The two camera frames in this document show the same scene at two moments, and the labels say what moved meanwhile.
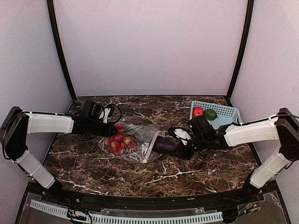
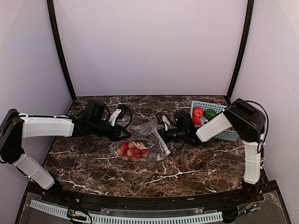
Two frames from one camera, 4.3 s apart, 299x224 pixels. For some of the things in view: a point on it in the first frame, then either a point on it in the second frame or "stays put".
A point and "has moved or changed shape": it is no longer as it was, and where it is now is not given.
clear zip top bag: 133,143 has moved or changed shape
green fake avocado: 210,115 stays put
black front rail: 66,196 stays put
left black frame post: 52,14 stays put
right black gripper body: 188,153 to 180,136
